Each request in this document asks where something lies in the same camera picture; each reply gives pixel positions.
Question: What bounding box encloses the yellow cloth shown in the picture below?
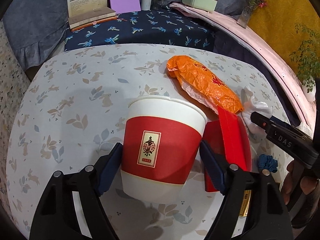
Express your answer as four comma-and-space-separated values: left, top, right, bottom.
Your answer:
247, 0, 320, 80

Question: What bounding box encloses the gold trimmed small box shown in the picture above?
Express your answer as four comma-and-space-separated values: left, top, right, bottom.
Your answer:
237, 190, 252, 218

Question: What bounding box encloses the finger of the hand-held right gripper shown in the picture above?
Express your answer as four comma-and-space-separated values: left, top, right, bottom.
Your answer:
251, 112, 278, 137

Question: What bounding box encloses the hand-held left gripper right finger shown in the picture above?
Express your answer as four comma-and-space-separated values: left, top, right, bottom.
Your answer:
200, 140, 294, 240

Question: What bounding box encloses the pale green box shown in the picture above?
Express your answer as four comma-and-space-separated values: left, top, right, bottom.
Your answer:
182, 0, 218, 13

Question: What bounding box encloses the red cardboard box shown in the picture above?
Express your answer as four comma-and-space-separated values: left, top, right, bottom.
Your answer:
202, 106, 252, 193

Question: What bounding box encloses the navy palm print cloth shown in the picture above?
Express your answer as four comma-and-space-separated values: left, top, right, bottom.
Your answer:
64, 4, 217, 53

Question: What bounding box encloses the red and white paper cup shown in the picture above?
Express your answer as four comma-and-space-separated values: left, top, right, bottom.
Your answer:
120, 96, 208, 204

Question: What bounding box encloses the person's right hand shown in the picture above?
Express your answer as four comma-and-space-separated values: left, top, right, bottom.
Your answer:
281, 161, 320, 207

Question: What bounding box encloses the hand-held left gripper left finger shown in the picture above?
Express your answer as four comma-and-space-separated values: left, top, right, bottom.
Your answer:
29, 142, 123, 240

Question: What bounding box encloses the glass vase with pink flowers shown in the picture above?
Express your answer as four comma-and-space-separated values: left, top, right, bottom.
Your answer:
236, 0, 268, 28

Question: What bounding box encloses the blue-grey cloth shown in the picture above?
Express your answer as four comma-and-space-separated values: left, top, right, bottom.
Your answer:
2, 0, 270, 68

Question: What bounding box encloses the pink sheet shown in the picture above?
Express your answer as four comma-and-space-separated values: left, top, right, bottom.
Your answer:
170, 2, 320, 128

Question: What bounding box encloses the dark blue hair tie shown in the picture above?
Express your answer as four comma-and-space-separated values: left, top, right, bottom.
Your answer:
257, 154, 278, 173

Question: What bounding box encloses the large orange plastic bag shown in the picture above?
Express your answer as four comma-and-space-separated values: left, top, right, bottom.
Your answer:
167, 54, 244, 115

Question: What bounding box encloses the open cream book-style box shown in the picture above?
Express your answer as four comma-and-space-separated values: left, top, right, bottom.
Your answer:
67, 0, 117, 32

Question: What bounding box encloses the green plant in white pot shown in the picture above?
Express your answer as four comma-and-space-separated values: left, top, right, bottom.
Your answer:
289, 24, 320, 102

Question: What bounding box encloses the white tissue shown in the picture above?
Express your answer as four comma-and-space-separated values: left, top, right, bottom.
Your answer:
240, 85, 275, 133

